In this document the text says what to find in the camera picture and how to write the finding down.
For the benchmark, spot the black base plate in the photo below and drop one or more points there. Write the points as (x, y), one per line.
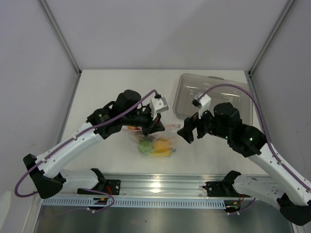
(218, 189)
(111, 187)

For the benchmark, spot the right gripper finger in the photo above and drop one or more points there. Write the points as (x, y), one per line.
(186, 132)
(201, 129)

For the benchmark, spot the aluminium mounting rail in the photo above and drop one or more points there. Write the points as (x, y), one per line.
(163, 185)

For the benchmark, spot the red meat slice toy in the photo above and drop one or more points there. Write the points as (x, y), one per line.
(132, 128)

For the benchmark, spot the clear plastic tray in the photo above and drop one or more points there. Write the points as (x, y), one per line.
(190, 85)

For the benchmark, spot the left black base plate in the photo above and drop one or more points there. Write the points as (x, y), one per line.
(111, 187)

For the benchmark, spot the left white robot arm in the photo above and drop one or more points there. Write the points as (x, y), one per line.
(47, 170)

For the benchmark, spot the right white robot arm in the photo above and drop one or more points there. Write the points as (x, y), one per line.
(292, 193)

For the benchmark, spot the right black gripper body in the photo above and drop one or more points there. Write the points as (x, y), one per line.
(211, 125)

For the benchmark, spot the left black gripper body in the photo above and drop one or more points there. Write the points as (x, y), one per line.
(142, 119)

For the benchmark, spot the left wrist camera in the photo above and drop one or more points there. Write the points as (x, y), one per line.
(158, 105)

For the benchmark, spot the clear zip top bag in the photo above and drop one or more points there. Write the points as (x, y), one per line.
(170, 134)

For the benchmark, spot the green guava toy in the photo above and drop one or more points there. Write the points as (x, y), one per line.
(145, 147)

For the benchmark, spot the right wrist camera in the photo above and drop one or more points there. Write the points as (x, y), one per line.
(202, 102)

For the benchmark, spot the yellow mango toy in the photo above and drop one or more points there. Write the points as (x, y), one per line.
(162, 153)

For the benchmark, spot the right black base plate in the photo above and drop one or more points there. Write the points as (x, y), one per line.
(218, 189)

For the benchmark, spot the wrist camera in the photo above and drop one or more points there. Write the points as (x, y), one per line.
(202, 102)
(158, 105)

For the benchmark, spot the white slotted cable duct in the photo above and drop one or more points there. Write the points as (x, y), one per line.
(137, 202)

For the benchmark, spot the yellow lemon toy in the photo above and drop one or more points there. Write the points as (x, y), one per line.
(162, 144)

